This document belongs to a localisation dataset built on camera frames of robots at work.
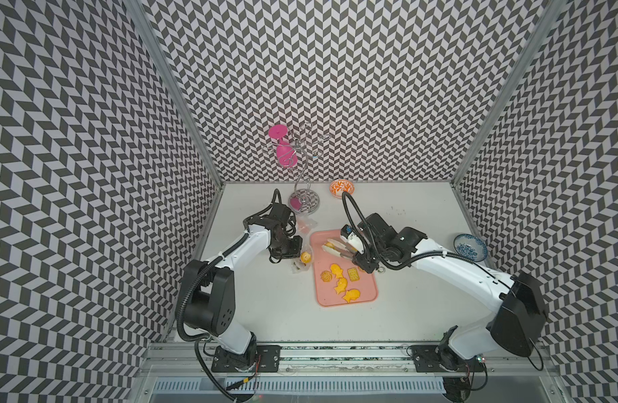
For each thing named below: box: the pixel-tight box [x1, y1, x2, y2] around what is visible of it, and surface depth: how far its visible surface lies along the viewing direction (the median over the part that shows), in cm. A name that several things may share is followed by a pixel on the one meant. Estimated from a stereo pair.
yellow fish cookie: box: [334, 277, 348, 295], surface depth 88 cm
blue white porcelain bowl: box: [453, 233, 488, 263], surface depth 95 cm
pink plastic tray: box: [309, 230, 379, 307], surface depth 88 cm
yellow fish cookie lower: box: [342, 288, 362, 304], surface depth 86 cm
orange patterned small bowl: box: [329, 178, 356, 199], surface depth 114 cm
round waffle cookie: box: [319, 270, 333, 283], surface depth 91 cm
